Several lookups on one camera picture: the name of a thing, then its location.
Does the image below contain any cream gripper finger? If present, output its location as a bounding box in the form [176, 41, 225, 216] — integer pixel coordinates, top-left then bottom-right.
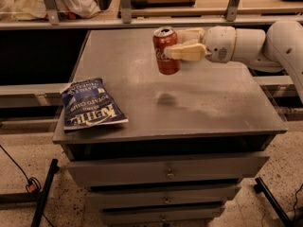
[164, 44, 206, 61]
[176, 27, 205, 44]

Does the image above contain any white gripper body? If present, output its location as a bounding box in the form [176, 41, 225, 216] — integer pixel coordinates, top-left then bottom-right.
[204, 26, 236, 63]

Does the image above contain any red coke can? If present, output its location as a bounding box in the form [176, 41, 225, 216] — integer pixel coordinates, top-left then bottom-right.
[152, 26, 181, 75]

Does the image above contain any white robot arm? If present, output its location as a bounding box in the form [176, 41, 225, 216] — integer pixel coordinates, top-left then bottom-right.
[164, 20, 303, 100]

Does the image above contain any grey drawer cabinet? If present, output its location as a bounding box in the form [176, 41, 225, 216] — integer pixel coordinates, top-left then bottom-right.
[53, 29, 286, 216]

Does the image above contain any blue Kettle chips bag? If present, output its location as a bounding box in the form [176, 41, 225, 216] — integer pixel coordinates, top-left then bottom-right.
[60, 78, 128, 131]

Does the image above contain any white cloth on shelf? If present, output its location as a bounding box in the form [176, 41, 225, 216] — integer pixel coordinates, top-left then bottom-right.
[0, 0, 100, 21]

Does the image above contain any middle grey drawer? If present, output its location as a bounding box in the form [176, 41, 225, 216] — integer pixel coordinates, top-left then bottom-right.
[87, 183, 241, 209]

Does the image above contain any grey drawer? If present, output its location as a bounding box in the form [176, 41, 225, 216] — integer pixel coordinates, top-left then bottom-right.
[87, 183, 241, 209]
[67, 152, 269, 187]
[101, 204, 224, 225]

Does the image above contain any black stand leg right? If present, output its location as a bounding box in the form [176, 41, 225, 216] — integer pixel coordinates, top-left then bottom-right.
[254, 177, 294, 227]

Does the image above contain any black stand leg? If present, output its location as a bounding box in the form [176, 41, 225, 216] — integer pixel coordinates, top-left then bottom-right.
[254, 177, 294, 227]
[31, 159, 60, 227]

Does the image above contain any top grey drawer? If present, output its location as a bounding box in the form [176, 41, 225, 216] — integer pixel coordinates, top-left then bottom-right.
[67, 152, 269, 187]

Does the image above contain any bottom grey drawer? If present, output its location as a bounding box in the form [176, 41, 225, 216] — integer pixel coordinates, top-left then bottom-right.
[101, 204, 224, 225]

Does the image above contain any black stand leg left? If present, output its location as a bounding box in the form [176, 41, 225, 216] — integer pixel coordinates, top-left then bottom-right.
[31, 159, 60, 227]

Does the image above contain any grey metal bracket right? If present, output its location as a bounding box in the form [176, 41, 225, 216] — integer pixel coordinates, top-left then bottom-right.
[224, 0, 240, 22]

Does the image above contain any grey metal bracket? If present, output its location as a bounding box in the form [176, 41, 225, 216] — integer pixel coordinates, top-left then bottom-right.
[44, 0, 60, 26]
[224, 0, 240, 22]
[120, 0, 132, 24]

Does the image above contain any grey metal bracket middle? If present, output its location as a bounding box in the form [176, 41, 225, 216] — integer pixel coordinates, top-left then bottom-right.
[120, 0, 132, 24]

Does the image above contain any grey metal bracket left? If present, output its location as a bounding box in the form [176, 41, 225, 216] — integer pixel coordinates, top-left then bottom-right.
[44, 0, 60, 26]

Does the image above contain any black cable right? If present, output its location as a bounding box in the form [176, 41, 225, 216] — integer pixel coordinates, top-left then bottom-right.
[292, 184, 303, 222]

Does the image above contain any black cable with orange plug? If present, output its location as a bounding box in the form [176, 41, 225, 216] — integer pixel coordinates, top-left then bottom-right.
[0, 145, 56, 227]

